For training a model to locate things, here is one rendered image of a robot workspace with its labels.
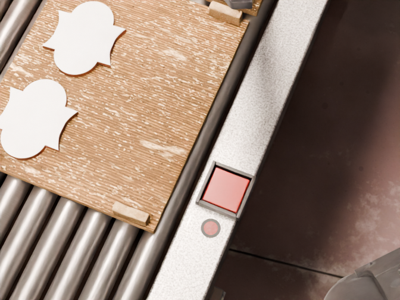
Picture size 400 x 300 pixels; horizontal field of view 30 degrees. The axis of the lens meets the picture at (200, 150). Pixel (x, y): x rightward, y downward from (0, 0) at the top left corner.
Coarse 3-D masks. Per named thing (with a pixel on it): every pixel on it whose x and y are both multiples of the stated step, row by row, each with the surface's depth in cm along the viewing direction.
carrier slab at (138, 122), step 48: (48, 0) 133; (96, 0) 133; (144, 0) 132; (144, 48) 129; (192, 48) 128; (0, 96) 126; (96, 96) 126; (144, 96) 125; (192, 96) 125; (0, 144) 123; (96, 144) 122; (144, 144) 122; (192, 144) 122; (96, 192) 119; (144, 192) 119
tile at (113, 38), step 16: (64, 16) 130; (80, 16) 130; (96, 16) 130; (112, 16) 130; (64, 32) 129; (80, 32) 129; (96, 32) 129; (112, 32) 129; (48, 48) 129; (64, 48) 128; (80, 48) 128; (96, 48) 128; (112, 48) 129; (64, 64) 127; (80, 64) 127; (96, 64) 127
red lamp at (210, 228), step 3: (207, 222) 119; (210, 222) 119; (213, 222) 119; (204, 225) 119; (207, 225) 119; (210, 225) 119; (213, 225) 119; (216, 225) 119; (204, 228) 119; (207, 228) 119; (210, 228) 119; (213, 228) 119; (216, 228) 119; (207, 231) 119; (210, 231) 119; (213, 231) 119; (216, 231) 119; (210, 234) 118; (213, 234) 118
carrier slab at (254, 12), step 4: (208, 0) 133; (212, 0) 132; (216, 0) 132; (220, 0) 132; (256, 0) 132; (260, 0) 132; (224, 4) 132; (256, 4) 131; (260, 4) 131; (252, 8) 131; (256, 8) 131; (244, 12) 132; (248, 12) 132; (252, 12) 131; (256, 12) 131; (256, 16) 132
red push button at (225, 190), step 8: (216, 168) 121; (216, 176) 121; (224, 176) 120; (232, 176) 120; (208, 184) 120; (216, 184) 120; (224, 184) 120; (232, 184) 120; (240, 184) 120; (248, 184) 120; (208, 192) 120; (216, 192) 120; (224, 192) 120; (232, 192) 119; (240, 192) 119; (208, 200) 119; (216, 200) 119; (224, 200) 119; (232, 200) 119; (240, 200) 119; (224, 208) 119; (232, 208) 118
